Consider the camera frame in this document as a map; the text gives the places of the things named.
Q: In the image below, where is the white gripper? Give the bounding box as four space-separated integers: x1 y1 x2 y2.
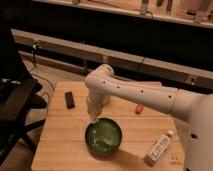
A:
86 97 105 122

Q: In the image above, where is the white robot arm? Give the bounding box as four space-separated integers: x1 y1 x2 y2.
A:
85 64 213 171

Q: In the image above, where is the green ceramic bowl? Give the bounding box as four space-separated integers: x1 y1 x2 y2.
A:
85 118 122 156

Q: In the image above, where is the black rectangular block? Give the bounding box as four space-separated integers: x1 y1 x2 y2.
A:
65 92 75 109

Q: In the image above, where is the small orange object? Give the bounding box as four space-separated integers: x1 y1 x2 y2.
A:
135 104 144 114

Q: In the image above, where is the black chair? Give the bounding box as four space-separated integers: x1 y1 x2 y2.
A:
0 13 47 166

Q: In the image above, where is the white plastic bottle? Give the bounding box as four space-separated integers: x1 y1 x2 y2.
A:
144 130 174 166

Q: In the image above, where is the black floor cable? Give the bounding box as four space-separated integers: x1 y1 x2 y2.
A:
20 54 56 116

